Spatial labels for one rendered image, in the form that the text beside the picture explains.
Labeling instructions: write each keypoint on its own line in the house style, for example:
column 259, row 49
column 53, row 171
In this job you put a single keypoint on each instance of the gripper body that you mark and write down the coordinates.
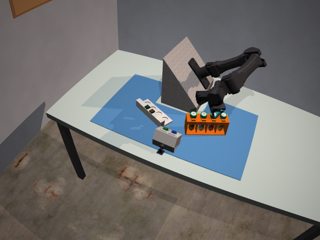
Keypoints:
column 218, row 108

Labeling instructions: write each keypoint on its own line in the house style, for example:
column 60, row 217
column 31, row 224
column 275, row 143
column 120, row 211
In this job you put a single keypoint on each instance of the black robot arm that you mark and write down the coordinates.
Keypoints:
column 231, row 83

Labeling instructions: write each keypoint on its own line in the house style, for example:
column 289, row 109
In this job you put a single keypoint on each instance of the blue bench mat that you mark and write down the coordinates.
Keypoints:
column 224, row 154

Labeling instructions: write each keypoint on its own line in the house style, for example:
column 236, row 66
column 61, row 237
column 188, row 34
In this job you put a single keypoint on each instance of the white cap tray with round nests and two lamps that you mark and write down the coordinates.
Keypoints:
column 153, row 112

